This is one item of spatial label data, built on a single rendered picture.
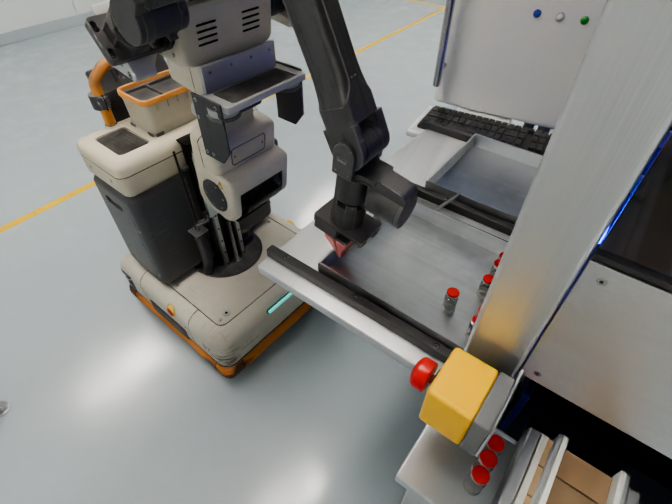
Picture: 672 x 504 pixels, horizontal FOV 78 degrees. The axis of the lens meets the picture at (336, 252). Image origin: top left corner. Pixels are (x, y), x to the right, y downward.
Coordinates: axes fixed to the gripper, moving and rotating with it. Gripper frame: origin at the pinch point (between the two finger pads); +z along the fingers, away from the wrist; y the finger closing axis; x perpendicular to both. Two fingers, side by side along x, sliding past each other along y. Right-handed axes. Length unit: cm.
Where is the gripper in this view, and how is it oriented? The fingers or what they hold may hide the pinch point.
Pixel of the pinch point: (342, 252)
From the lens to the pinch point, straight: 77.4
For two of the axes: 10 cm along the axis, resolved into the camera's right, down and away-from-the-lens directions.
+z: -1.0, 6.4, 7.6
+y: 7.8, 5.2, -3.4
